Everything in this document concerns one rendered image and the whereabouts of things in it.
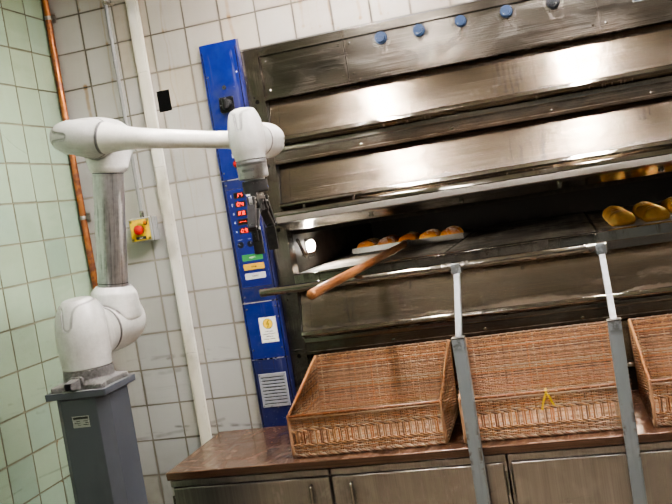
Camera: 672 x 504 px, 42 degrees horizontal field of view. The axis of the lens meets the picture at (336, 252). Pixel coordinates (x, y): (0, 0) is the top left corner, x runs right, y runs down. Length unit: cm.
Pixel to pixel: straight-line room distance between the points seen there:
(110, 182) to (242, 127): 58
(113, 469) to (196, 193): 130
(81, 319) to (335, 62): 144
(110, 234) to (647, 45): 199
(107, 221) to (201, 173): 80
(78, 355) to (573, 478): 160
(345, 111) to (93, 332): 134
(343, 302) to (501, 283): 63
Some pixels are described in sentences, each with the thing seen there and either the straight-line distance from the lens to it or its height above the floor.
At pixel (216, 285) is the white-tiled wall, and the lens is 363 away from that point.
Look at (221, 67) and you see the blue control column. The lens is 358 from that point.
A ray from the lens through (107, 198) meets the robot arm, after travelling 292.
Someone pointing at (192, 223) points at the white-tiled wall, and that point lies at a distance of 364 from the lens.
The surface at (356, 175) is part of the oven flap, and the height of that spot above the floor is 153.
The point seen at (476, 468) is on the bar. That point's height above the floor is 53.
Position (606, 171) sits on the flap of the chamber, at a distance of 319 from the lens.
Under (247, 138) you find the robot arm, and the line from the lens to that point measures 252.
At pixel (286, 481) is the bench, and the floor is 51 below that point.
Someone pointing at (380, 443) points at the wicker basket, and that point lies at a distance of 303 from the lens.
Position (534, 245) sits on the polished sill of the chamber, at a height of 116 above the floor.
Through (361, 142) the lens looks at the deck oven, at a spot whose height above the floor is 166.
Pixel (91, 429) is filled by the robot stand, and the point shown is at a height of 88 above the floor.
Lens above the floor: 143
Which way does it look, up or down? 3 degrees down
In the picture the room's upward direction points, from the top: 9 degrees counter-clockwise
